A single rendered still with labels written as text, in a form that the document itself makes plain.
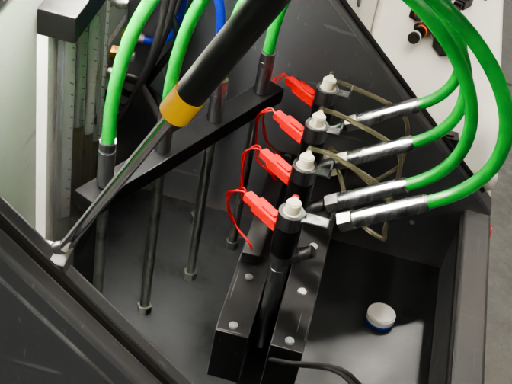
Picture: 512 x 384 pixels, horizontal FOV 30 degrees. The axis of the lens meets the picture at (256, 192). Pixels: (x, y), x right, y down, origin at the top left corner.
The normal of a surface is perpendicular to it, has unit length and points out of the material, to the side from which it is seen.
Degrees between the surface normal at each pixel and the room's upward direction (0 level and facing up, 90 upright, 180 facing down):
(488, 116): 0
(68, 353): 90
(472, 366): 0
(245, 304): 0
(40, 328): 90
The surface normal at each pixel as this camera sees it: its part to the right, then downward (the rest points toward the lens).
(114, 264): 0.15, -0.75
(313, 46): -0.21, 0.61
